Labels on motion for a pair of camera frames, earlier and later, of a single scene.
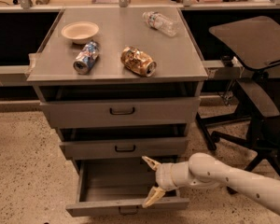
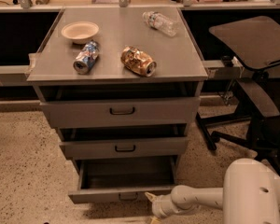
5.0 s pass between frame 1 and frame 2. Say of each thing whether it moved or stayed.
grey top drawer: stayed
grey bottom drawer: moved
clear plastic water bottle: stayed
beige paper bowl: stayed
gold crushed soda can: stayed
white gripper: moved
